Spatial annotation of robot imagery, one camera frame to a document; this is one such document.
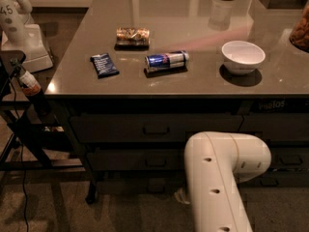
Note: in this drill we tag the dark bottom drawer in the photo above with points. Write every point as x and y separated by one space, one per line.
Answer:
156 185

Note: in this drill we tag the dark drawer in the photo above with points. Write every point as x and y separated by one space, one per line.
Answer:
156 185
141 159
110 128

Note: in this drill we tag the white robot base number 45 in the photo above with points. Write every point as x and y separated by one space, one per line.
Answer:
20 32

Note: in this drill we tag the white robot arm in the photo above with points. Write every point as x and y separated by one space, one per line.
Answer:
215 163

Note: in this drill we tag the dark top drawer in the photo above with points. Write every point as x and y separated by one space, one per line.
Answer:
110 128

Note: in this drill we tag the dark middle drawer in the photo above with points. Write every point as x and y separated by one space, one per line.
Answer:
141 159

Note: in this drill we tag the right top drawer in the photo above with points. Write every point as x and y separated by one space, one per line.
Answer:
278 126

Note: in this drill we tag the right bottom drawer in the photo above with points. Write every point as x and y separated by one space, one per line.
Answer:
279 180

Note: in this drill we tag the right middle drawer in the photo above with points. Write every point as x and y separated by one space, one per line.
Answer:
289 158

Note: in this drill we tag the blue silver energy drink can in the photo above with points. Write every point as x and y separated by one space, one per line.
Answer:
166 61

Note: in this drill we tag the dark blue snack packet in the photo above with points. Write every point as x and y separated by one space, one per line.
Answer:
104 65

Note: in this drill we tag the brown patterned snack bag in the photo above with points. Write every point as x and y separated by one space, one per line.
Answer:
132 36

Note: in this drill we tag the white bowl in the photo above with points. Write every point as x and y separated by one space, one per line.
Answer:
240 57

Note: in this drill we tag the dark cola bottle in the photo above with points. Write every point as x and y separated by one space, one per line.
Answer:
31 88

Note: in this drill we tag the glass jar of nuts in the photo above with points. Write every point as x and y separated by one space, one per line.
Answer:
300 34

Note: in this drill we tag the dark cabinet frame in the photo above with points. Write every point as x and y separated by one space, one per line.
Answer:
78 106

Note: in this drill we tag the black side table frame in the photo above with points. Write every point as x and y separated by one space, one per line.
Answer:
42 136

